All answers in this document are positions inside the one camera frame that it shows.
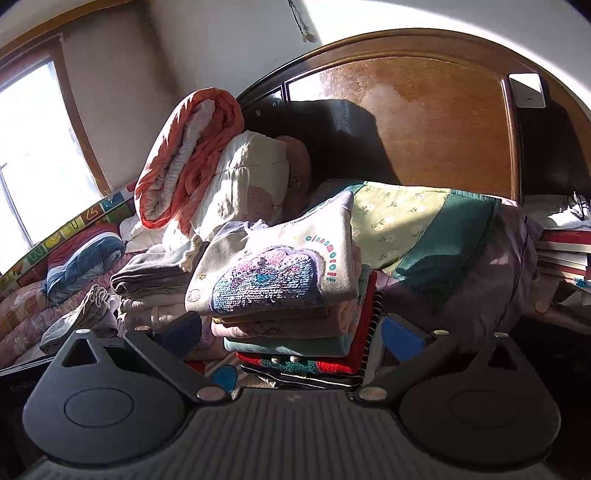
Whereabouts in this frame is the green yellow patchwork quilt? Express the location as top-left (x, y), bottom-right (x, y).
top-left (318, 180), bottom-right (541, 326)

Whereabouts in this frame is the cream quilted blanket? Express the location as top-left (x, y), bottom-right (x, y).
top-left (182, 130), bottom-right (291, 247)

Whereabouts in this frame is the pink cushion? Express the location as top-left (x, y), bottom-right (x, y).
top-left (277, 135), bottom-right (314, 199)

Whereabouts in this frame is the grey striped folded garment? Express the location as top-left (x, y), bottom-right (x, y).
top-left (110, 240), bottom-right (208, 298)

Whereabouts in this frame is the wooden framed window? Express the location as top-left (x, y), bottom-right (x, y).
top-left (0, 32), bottom-right (114, 266)

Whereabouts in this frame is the hanging pull cord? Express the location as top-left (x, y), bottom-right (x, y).
top-left (286, 0), bottom-right (318, 44)

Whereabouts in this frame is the alphabet foam mat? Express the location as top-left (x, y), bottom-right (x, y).
top-left (0, 182), bottom-right (139, 292)

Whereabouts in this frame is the pink floral pillow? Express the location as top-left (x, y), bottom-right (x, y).
top-left (0, 277), bottom-right (63, 358)

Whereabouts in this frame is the wooden headboard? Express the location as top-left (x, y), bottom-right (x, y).
top-left (235, 29), bottom-right (591, 208)

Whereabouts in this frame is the cream and lilac sequin sweatshirt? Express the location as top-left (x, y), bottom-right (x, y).
top-left (185, 191), bottom-right (366, 317)

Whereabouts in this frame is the stack of books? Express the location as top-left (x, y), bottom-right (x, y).
top-left (534, 228), bottom-right (591, 283)

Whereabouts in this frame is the teal folded garment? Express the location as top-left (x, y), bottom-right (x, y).
top-left (224, 333), bottom-right (354, 360)

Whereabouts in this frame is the colourful folded clothes stack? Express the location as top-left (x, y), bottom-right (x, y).
top-left (235, 271), bottom-right (378, 376)

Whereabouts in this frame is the white box on headboard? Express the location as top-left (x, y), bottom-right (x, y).
top-left (508, 73), bottom-right (547, 109)

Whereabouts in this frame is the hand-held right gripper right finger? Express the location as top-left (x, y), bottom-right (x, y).
top-left (353, 314), bottom-right (532, 408)

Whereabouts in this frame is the pink folded garment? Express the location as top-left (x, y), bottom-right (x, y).
top-left (211, 302), bottom-right (358, 341)

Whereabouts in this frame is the orange and white quilt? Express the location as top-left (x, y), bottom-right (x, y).
top-left (134, 88), bottom-right (245, 232)

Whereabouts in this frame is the light grey folded garment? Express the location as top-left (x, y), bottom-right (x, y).
top-left (39, 284), bottom-right (122, 356)

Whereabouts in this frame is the white cloth pile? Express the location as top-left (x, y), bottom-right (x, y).
top-left (523, 191), bottom-right (591, 232)

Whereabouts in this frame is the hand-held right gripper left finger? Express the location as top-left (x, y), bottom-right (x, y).
top-left (59, 314), bottom-right (232, 408)

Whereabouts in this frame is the green and yellow floral blanket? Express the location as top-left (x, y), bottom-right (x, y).
top-left (348, 181), bottom-right (503, 288)

